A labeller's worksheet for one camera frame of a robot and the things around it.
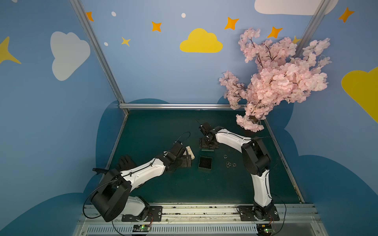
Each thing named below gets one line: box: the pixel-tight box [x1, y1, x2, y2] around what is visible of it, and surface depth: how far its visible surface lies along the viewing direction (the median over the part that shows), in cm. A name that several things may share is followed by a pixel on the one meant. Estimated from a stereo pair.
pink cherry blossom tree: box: [219, 27, 332, 133], surface depth 73 cm
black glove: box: [117, 154, 137, 171], surface depth 93 cm
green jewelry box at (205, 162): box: [197, 155, 213, 171], surface depth 92 cm
